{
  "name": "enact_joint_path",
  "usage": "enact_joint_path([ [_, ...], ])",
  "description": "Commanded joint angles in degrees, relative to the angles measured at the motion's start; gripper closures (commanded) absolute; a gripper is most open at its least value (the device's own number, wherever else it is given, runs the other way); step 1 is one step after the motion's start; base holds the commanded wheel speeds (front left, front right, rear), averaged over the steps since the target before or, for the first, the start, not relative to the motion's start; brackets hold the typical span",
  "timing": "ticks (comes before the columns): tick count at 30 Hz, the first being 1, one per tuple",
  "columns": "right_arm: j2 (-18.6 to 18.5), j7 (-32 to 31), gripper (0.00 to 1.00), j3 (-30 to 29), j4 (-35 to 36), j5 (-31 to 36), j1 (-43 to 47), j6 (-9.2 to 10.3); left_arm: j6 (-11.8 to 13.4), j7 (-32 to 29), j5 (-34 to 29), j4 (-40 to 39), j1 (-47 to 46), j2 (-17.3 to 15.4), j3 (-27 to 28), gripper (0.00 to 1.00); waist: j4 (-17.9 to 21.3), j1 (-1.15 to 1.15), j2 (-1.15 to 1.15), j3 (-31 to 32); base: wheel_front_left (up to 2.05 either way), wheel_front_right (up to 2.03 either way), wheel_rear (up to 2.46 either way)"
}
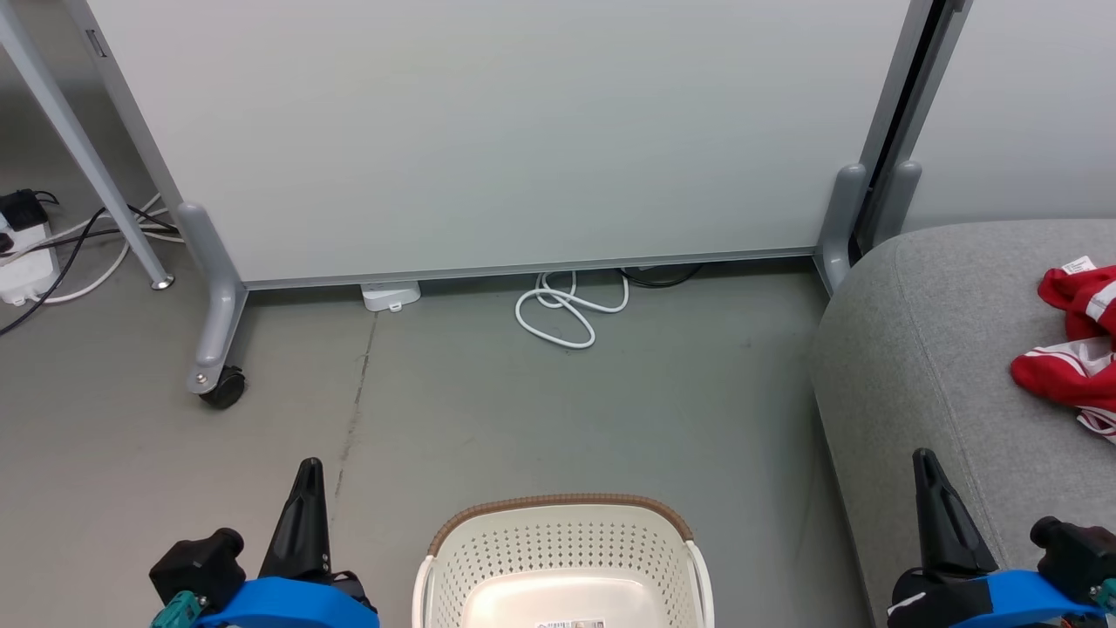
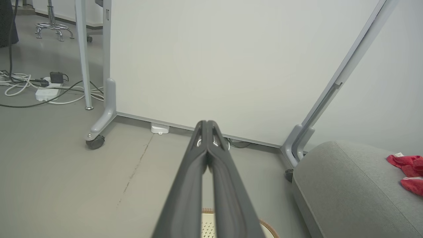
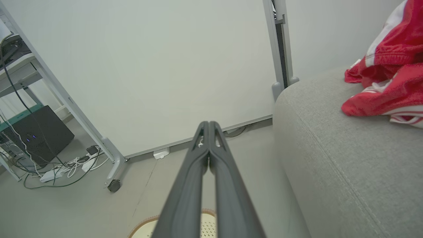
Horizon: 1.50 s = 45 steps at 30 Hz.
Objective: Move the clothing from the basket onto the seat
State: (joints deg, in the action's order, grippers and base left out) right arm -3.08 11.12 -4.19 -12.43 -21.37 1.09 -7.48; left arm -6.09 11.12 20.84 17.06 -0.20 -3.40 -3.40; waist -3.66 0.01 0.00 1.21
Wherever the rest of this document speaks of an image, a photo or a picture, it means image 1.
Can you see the grey fabric sofa seat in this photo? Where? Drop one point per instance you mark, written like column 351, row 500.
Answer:
column 924, row 366

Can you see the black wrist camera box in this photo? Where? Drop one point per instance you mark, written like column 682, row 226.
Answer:
column 1077, row 554
column 199, row 567

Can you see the black power adapter plug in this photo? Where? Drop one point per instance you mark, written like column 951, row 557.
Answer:
column 22, row 209

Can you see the white power strip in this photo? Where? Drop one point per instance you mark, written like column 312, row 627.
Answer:
column 26, row 262

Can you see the grey partition leg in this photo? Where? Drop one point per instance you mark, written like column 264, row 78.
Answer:
column 898, row 201
column 844, row 218
column 218, row 296

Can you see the small white plastic box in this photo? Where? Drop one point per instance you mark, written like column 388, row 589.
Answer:
column 391, row 295

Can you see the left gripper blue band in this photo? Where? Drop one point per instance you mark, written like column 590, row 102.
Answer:
column 288, row 604

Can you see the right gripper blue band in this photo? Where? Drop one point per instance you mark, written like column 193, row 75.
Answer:
column 1011, row 602

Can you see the narrow white partition panel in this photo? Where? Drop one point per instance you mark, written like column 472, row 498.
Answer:
column 1029, row 105

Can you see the grey metal table leg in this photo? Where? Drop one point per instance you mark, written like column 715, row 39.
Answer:
column 87, row 157

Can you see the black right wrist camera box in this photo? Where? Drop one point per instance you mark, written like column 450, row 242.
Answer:
column 1077, row 554

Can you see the large white partition panel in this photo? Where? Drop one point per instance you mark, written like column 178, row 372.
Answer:
column 488, row 131

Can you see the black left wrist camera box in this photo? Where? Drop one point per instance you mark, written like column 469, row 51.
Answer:
column 199, row 567

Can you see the cream perforated laundry basket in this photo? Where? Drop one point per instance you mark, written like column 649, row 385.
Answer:
column 567, row 545

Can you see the black caster wheel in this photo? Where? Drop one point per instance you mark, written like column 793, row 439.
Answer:
column 225, row 389

